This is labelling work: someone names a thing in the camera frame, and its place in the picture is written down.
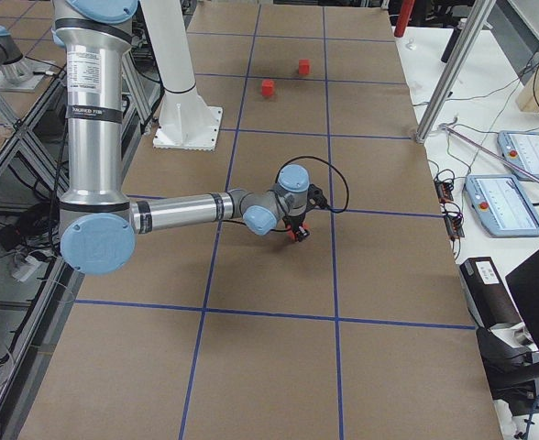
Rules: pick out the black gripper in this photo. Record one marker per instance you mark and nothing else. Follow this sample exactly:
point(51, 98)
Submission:
point(295, 223)

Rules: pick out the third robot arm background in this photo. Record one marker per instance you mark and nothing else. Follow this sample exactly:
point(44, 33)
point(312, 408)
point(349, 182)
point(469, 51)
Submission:
point(17, 73)

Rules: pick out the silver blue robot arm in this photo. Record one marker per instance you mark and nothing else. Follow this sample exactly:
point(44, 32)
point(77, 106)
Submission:
point(98, 223)

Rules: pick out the small circuit board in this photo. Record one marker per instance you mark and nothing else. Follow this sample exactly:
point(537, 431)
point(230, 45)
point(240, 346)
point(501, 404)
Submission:
point(444, 190)

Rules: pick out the black cardboard box label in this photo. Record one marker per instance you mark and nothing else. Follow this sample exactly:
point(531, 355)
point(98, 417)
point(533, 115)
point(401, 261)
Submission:
point(486, 294)

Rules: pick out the near blue teach pendant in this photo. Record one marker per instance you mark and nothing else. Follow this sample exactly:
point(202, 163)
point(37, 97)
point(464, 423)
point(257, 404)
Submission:
point(502, 206)

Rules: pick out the blue teach pendant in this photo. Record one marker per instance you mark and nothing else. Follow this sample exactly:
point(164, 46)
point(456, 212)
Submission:
point(521, 149)
point(502, 206)

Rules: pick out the red cylinder object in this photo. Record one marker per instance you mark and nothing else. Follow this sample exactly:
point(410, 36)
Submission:
point(403, 18)

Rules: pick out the far blue teach pendant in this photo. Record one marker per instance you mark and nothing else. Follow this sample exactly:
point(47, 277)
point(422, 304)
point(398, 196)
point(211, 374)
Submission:
point(521, 149)

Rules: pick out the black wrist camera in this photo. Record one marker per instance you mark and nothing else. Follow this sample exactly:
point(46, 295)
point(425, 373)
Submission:
point(316, 198)

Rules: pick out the white central pillar mount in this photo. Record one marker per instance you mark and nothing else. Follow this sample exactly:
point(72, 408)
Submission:
point(185, 120)

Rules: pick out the aluminium frame post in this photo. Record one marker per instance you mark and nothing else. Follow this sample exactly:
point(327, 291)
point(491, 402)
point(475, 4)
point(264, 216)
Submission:
point(464, 44)

